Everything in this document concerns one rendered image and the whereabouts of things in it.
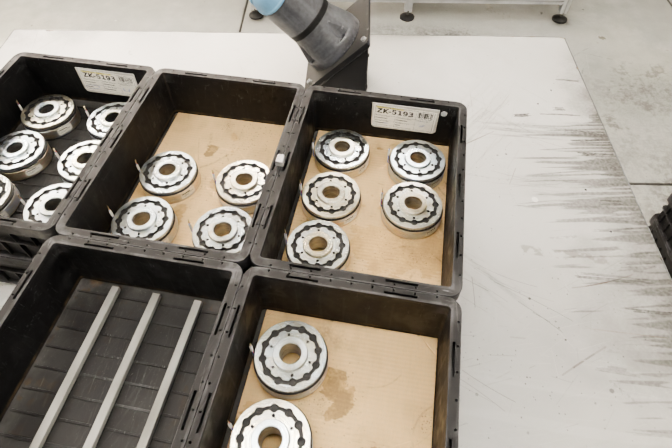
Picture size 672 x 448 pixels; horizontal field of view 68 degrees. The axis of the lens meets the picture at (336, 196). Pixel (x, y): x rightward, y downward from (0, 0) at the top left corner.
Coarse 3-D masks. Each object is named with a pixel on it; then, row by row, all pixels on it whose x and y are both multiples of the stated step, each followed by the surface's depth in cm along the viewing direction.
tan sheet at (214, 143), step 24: (192, 120) 103; (216, 120) 103; (240, 120) 103; (168, 144) 99; (192, 144) 99; (216, 144) 99; (240, 144) 99; (264, 144) 99; (216, 168) 95; (216, 192) 91; (192, 216) 88
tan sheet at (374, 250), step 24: (384, 144) 99; (312, 168) 95; (384, 168) 95; (360, 192) 91; (384, 192) 91; (360, 216) 88; (360, 240) 85; (384, 240) 85; (408, 240) 85; (432, 240) 85; (360, 264) 82; (384, 264) 82; (408, 264) 82; (432, 264) 82
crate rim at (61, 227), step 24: (168, 72) 97; (192, 72) 97; (144, 96) 93; (288, 120) 89; (96, 168) 82; (264, 192) 78; (72, 216) 76; (96, 240) 73; (120, 240) 73; (144, 240) 73; (240, 264) 71
